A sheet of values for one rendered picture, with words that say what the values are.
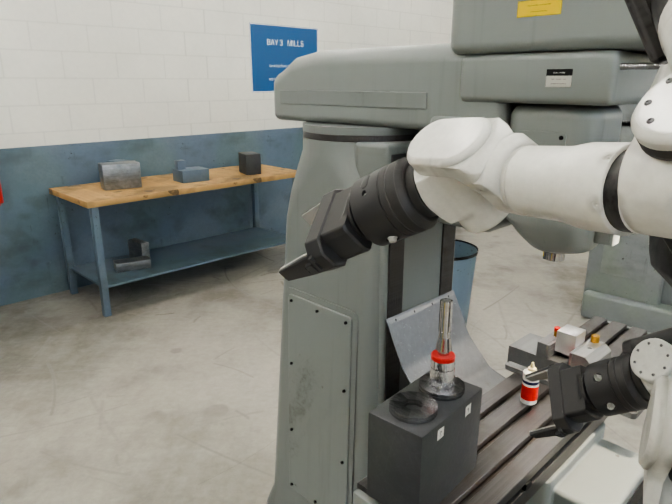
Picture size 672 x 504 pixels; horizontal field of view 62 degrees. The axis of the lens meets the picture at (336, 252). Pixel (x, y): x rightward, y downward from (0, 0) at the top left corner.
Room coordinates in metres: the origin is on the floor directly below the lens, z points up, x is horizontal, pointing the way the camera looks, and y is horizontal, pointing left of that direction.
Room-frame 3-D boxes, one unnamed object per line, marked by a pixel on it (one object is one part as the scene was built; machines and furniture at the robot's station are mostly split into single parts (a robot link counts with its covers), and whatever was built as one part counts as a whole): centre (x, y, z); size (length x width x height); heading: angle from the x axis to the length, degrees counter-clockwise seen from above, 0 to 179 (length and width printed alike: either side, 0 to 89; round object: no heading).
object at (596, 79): (1.27, -0.48, 1.68); 0.34 x 0.24 x 0.10; 45
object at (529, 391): (1.24, -0.49, 0.96); 0.04 x 0.04 x 0.11
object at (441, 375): (0.98, -0.21, 1.13); 0.05 x 0.05 x 0.06
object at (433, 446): (0.94, -0.18, 1.00); 0.22 x 0.12 x 0.20; 138
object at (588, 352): (1.31, -0.66, 0.99); 0.12 x 0.06 x 0.04; 134
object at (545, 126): (1.24, -0.50, 1.47); 0.21 x 0.19 x 0.32; 135
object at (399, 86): (1.59, -0.15, 1.66); 0.80 x 0.23 x 0.20; 45
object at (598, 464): (1.24, -0.51, 0.76); 0.50 x 0.35 x 0.12; 45
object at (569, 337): (1.35, -0.62, 1.01); 0.06 x 0.05 x 0.06; 134
